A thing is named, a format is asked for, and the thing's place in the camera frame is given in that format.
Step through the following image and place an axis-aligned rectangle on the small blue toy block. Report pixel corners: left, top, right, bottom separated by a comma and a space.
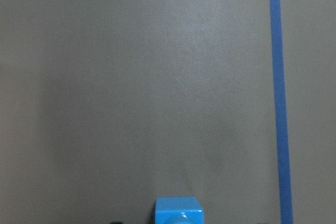
154, 197, 204, 224

